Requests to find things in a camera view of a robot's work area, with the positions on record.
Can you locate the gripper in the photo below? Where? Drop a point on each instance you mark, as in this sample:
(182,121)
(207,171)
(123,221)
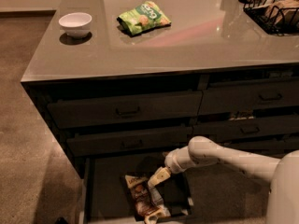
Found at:
(173,164)

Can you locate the brown chip bag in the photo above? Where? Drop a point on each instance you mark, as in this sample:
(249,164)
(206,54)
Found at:
(149,203)

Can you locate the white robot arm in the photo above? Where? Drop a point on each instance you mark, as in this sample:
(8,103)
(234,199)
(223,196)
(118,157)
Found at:
(281,174)

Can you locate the middle left drawer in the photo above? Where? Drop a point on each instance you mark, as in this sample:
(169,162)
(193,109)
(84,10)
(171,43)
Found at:
(102,143)

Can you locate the open bottom left drawer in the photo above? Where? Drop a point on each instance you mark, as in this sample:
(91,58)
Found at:
(117,192)

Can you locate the middle right drawer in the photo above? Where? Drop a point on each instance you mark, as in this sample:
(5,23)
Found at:
(222,131)

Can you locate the top left drawer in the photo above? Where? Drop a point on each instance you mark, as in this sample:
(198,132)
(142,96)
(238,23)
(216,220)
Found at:
(122,109)

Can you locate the top right drawer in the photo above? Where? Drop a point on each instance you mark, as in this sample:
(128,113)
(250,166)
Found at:
(244,97)

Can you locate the grey kitchen counter cabinet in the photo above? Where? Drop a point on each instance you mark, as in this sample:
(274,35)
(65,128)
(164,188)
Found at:
(209,43)

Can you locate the bottom right drawer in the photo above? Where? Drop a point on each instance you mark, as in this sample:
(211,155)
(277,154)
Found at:
(272,146)

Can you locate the green chip bag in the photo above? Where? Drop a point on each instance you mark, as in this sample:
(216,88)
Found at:
(143,18)

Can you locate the snack bag in basket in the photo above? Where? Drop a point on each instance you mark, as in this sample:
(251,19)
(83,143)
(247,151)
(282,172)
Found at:
(283,13)

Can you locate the white ceramic bowl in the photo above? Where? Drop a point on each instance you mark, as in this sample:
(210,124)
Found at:
(77,24)

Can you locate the black wire basket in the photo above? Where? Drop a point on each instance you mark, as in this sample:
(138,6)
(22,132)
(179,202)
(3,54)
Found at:
(255,9)

